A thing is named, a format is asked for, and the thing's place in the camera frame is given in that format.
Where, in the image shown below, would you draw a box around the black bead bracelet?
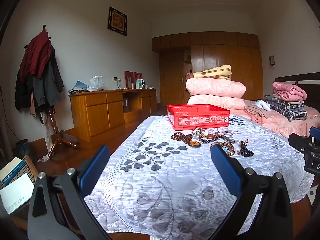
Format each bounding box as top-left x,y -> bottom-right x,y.
237,138 -> 254,158

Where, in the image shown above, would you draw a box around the framed wall picture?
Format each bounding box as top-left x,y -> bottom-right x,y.
107,6 -> 127,36

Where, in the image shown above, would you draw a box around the folded plaid clothes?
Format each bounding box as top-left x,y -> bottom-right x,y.
270,102 -> 308,122

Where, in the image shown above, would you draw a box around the folded beige clothes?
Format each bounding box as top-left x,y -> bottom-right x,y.
272,94 -> 304,105

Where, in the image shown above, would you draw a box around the dark wooden headboard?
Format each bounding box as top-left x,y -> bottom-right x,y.
274,72 -> 320,85

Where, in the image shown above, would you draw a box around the wooden coat rack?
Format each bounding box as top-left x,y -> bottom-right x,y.
40,105 -> 79,159

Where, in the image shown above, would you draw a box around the blue cloth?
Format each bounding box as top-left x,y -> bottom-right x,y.
69,80 -> 88,94

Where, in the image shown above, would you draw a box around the dark trash bin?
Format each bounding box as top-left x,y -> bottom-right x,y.
16,139 -> 30,155

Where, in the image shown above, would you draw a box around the bead bracelet with golden charm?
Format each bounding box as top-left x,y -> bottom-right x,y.
210,142 -> 236,156

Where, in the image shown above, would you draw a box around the white cloth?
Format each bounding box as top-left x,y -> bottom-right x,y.
252,100 -> 271,111

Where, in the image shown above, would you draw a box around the red agate bead bracelet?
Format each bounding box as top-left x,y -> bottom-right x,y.
199,134 -> 218,144

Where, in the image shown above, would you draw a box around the wooden wardrobe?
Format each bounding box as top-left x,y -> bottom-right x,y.
152,31 -> 264,105

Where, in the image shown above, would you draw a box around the folded pink blanket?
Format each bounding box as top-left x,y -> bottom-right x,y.
272,82 -> 307,103

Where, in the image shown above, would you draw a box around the red tin box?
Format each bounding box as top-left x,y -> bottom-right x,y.
167,104 -> 230,130

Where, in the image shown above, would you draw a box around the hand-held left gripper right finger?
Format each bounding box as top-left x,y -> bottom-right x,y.
209,144 -> 293,240

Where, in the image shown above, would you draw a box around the white grey floral quilted cover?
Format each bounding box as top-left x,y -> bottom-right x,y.
84,115 -> 315,235

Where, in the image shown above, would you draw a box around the blue white cardboard box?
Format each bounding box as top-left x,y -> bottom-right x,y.
0,157 -> 27,187

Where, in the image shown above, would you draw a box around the grey floor cushion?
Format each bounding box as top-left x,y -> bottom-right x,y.
61,130 -> 79,143

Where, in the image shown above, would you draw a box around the yellow brown spotted blanket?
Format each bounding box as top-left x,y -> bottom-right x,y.
186,64 -> 232,81

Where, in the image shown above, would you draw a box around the dark red garment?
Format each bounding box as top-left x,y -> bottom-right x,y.
19,30 -> 52,82

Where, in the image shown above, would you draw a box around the folded pink quilt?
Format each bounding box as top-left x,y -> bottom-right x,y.
185,78 -> 247,98
187,94 -> 252,110

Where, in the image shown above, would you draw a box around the silver pendant chain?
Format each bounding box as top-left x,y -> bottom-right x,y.
217,130 -> 235,144

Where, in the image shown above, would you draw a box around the white plastic bag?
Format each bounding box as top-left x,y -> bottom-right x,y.
88,75 -> 104,91

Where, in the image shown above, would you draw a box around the dark hanging jackets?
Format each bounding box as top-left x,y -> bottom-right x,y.
15,45 -> 65,112

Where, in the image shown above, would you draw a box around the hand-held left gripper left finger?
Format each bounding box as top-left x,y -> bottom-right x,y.
27,144 -> 112,240

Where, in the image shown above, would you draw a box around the brown bead necklace with pendant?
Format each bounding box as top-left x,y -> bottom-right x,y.
171,132 -> 201,147

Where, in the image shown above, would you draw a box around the wooden sideboard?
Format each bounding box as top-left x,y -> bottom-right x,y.
69,89 -> 158,137

